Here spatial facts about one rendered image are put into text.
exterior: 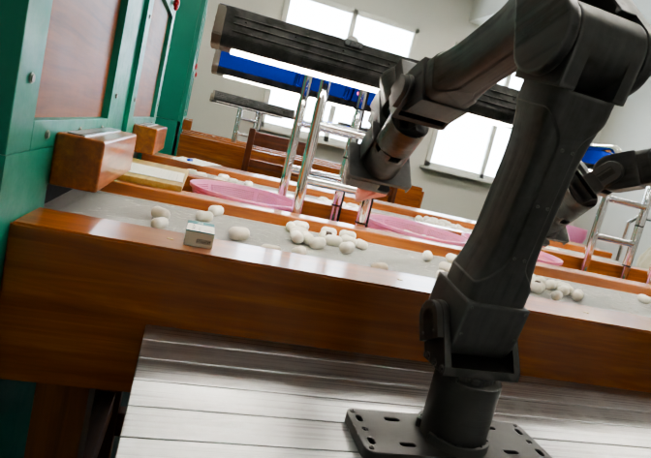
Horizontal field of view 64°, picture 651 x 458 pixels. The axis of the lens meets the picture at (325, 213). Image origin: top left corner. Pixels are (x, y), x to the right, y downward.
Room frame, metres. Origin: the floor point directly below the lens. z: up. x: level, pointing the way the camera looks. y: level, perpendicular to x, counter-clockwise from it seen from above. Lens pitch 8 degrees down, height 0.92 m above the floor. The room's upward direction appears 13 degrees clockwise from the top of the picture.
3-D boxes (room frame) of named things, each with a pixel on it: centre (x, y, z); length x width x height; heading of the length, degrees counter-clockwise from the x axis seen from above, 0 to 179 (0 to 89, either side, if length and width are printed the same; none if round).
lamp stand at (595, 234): (1.68, -0.87, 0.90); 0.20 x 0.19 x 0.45; 104
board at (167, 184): (1.15, 0.40, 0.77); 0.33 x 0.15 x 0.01; 14
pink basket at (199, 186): (1.21, 0.19, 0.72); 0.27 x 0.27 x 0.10
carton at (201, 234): (0.65, 0.15, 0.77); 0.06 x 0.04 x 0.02; 14
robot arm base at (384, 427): (0.47, -0.17, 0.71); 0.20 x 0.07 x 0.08; 106
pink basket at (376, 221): (1.32, -0.24, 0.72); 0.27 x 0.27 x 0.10
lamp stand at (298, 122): (1.44, 0.07, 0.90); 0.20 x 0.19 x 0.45; 104
